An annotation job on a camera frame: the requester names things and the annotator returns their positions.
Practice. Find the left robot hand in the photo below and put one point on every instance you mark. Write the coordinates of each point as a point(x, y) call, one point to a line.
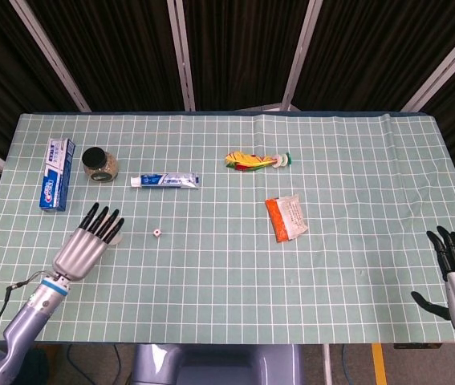
point(78, 252)

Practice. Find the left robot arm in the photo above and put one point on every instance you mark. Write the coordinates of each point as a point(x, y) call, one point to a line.
point(30, 317)

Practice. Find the blue toothpaste box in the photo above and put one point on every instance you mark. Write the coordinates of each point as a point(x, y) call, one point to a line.
point(56, 176)

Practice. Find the glass jar with black lid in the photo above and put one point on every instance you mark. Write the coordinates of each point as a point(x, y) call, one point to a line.
point(99, 164)

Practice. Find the blue white toothpaste tube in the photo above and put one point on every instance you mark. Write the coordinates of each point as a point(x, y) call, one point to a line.
point(167, 181)

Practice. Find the green grid tablecloth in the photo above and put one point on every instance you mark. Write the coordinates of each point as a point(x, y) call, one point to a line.
point(227, 280)

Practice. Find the white table leg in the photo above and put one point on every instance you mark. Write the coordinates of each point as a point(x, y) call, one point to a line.
point(326, 363)

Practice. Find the purple robot torso base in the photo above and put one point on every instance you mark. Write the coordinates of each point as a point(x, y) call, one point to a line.
point(217, 365)

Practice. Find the colourful feather shuttlecock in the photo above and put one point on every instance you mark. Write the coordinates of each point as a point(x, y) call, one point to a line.
point(251, 161)

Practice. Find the orange and white snack packet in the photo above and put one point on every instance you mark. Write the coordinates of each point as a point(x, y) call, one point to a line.
point(285, 218)

